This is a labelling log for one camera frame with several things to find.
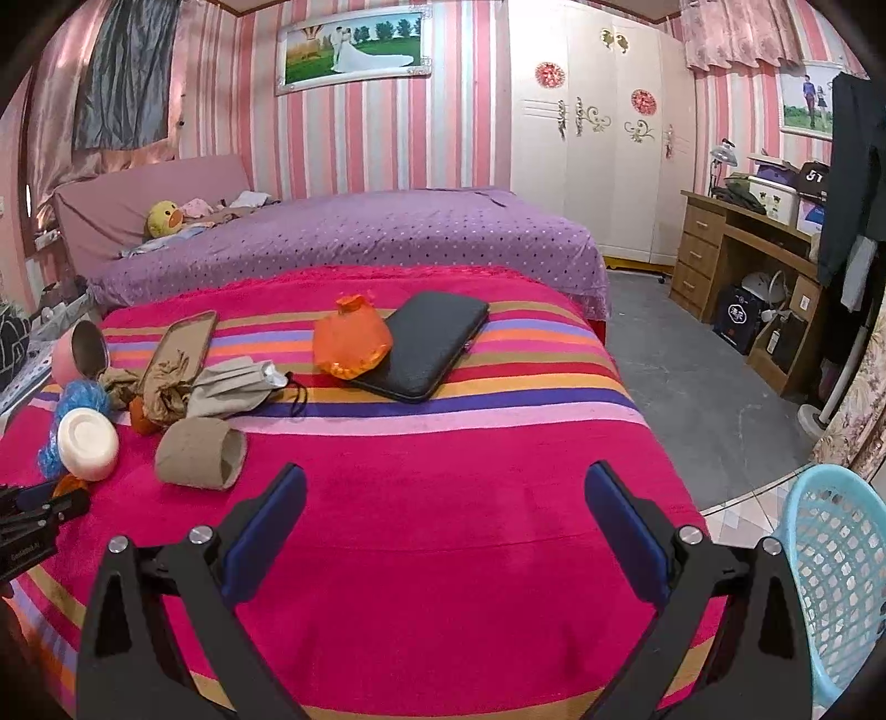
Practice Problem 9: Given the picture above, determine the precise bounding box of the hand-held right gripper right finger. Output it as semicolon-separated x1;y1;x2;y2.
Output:
583;461;814;720

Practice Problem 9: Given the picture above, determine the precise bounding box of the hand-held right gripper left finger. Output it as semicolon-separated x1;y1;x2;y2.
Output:
76;464;312;720

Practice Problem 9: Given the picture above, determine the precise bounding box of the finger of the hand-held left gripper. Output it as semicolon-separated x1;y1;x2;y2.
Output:
0;482;92;544

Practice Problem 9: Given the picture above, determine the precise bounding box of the cardboard tube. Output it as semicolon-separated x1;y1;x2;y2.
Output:
153;419;248;491

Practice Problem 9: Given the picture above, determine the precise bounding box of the blue mesh scrubber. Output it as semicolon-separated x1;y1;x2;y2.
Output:
38;379;112;479

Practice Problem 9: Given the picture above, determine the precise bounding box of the grey face mask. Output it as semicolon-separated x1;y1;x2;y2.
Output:
187;356;310;420

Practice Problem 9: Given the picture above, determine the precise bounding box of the light blue plastic mesh basket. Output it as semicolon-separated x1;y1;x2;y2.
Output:
770;464;886;716

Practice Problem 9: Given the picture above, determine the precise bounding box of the white round lid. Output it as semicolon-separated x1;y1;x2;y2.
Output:
57;407;120;482

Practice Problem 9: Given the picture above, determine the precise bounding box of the pink cup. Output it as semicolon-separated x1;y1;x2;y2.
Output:
51;320;109;389

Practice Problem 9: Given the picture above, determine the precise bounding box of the black and white bag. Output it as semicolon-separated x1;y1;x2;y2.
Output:
0;305;35;392

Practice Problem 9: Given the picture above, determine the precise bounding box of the striped pink blanket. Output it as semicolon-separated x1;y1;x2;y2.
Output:
0;266;728;720

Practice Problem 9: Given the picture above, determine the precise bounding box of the orange plastic bag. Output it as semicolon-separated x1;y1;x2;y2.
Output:
313;294;394;380

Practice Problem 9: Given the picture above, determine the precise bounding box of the white fan stand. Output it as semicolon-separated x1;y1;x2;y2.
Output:
796;318;873;439

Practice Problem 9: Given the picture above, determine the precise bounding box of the black box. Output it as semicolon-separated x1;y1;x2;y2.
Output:
713;285;763;356

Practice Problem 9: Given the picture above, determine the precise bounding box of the black tablet case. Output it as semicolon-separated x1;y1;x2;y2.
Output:
346;291;491;404

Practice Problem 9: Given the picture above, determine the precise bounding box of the floral curtain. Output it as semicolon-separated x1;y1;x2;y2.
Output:
810;332;886;482

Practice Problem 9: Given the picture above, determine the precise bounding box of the white round appliance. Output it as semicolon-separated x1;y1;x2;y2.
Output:
740;270;790;309

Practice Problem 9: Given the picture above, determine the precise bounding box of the wooden desk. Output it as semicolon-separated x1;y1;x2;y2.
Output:
670;190;828;397

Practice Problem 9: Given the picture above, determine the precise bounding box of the yellow duck plush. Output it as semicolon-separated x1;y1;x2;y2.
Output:
145;200;185;240

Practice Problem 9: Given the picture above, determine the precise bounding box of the pink headboard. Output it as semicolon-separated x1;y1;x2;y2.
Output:
54;153;254;260

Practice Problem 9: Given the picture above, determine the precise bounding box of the purple dotted bed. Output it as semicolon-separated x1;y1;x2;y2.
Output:
86;187;614;323

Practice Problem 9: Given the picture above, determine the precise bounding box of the dark bag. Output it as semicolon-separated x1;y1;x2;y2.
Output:
723;176;768;215

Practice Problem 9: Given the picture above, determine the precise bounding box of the white wardrobe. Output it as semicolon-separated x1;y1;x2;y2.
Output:
508;0;697;268

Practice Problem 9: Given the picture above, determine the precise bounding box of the white storage box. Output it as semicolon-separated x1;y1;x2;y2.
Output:
748;173;804;226

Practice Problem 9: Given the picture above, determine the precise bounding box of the pink satin curtain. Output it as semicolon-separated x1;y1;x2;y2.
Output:
24;0;184;229

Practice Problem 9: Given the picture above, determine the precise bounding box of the desk lamp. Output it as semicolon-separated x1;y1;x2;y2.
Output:
707;137;740;198

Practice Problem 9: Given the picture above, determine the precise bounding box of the black cap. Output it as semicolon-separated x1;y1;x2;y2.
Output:
796;161;832;203

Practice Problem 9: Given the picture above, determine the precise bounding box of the dark hanging jacket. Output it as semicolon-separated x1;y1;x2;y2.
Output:
817;73;886;288

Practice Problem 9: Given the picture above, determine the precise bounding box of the grey curtain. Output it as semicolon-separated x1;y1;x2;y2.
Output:
73;0;182;150

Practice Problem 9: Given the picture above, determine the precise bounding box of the pink curtain valance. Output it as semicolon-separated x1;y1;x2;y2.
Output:
678;0;804;72

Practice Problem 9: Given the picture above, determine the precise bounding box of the small framed wall photo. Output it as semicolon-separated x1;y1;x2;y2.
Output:
779;61;846;141

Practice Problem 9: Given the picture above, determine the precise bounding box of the large framed wall photo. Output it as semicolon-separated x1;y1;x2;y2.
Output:
275;6;431;96

